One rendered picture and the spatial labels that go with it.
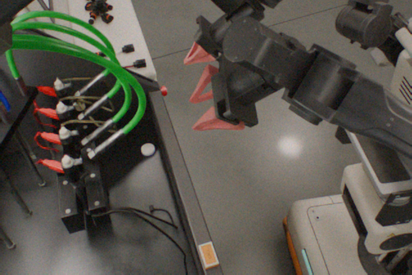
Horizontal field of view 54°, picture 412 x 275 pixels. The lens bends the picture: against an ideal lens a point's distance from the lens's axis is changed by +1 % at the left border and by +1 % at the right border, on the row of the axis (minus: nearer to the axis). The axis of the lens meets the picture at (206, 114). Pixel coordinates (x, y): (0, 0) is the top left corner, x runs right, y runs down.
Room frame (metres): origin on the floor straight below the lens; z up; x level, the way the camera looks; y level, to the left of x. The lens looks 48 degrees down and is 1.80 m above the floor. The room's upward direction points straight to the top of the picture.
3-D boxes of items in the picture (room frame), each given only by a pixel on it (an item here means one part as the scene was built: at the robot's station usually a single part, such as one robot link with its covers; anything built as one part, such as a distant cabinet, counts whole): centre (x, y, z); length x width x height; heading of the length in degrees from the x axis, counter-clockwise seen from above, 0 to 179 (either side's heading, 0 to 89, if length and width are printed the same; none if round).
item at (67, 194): (0.61, 0.33, 0.91); 0.34 x 0.10 x 0.15; 18
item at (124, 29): (1.20, 0.36, 0.97); 0.70 x 0.22 x 0.03; 18
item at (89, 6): (1.24, 0.38, 1.01); 0.23 x 0.11 x 0.06; 18
